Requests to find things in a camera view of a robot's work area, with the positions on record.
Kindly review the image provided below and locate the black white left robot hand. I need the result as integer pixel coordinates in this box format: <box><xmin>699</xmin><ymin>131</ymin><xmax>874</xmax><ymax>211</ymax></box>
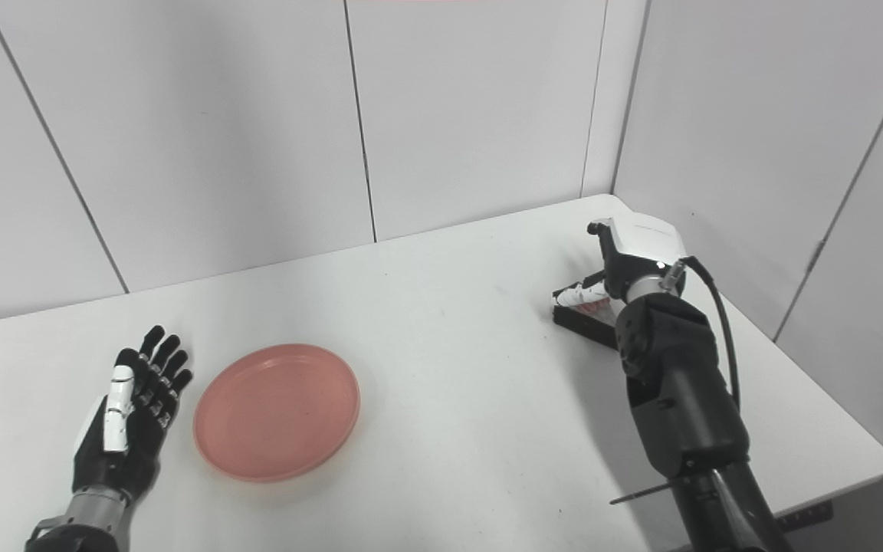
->
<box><xmin>71</xmin><ymin>325</ymin><xmax>195</xmax><ymax>507</ymax></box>

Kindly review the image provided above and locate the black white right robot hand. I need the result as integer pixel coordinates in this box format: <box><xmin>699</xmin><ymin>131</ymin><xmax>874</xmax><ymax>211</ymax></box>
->
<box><xmin>551</xmin><ymin>215</ymin><xmax>689</xmax><ymax>307</ymax></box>

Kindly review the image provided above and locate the chocolate cake slice with fruit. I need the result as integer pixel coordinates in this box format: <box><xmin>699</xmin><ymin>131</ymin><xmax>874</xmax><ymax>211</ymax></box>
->
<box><xmin>553</xmin><ymin>295</ymin><xmax>619</xmax><ymax>351</ymax></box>

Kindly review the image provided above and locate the pink round plate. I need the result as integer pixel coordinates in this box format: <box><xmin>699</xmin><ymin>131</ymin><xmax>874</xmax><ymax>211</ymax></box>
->
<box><xmin>193</xmin><ymin>343</ymin><xmax>361</xmax><ymax>483</ymax></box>

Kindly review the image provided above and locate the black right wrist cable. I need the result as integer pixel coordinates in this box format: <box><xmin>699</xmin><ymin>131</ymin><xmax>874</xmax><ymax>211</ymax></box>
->
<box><xmin>660</xmin><ymin>257</ymin><xmax>741</xmax><ymax>411</ymax></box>

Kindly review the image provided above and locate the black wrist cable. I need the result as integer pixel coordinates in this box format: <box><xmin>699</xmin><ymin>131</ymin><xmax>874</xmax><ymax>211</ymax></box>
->
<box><xmin>25</xmin><ymin>517</ymin><xmax>59</xmax><ymax>547</ymax></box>
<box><xmin>660</xmin><ymin>257</ymin><xmax>741</xmax><ymax>411</ymax></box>

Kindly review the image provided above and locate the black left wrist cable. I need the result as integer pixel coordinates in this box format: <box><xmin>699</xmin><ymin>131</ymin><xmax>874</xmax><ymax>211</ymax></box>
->
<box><xmin>25</xmin><ymin>517</ymin><xmax>59</xmax><ymax>547</ymax></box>

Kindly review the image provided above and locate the black cable tie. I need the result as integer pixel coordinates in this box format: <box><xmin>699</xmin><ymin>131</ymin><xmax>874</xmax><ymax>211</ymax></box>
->
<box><xmin>610</xmin><ymin>479</ymin><xmax>676</xmax><ymax>505</ymax></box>

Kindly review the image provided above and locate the black table frame bracket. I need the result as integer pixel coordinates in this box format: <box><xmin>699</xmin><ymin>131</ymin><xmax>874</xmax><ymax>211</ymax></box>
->
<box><xmin>775</xmin><ymin>498</ymin><xmax>833</xmax><ymax>534</ymax></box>

